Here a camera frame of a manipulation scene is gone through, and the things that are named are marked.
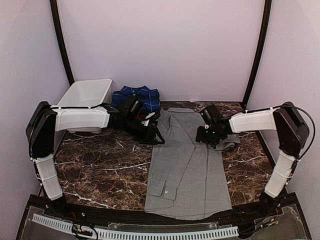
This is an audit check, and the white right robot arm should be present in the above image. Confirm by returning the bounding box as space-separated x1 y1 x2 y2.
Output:
195 101 316 217

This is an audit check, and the black frame post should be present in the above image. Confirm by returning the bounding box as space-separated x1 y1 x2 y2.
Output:
241 0 272 109
49 0 75 86

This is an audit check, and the white slotted cable duct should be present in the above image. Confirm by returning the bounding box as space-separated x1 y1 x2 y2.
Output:
31 213 239 240

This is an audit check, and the white plastic bin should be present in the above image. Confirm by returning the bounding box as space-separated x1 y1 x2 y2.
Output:
54 78 112 134

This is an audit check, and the black red folded shirt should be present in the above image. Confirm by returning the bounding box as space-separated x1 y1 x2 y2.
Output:
136 114 146 119

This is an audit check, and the left black frame post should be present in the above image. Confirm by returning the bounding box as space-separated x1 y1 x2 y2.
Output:
49 0 75 86

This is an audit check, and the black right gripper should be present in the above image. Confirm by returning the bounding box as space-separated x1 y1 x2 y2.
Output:
196 125 224 145

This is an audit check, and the grey long sleeve shirt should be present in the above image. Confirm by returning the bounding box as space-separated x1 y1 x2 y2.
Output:
144 108 240 221

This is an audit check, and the right black frame post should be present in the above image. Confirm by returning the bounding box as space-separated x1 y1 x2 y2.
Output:
241 0 272 109

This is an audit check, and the black front rail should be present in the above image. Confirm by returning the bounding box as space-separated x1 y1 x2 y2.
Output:
29 193 298 227

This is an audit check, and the blue plaid folded shirt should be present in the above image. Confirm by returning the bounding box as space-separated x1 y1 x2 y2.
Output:
111 85 160 115

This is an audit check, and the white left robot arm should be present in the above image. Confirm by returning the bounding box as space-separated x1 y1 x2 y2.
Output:
25 95 165 218

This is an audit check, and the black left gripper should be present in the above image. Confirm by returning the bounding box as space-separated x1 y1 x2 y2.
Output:
122 115 165 145

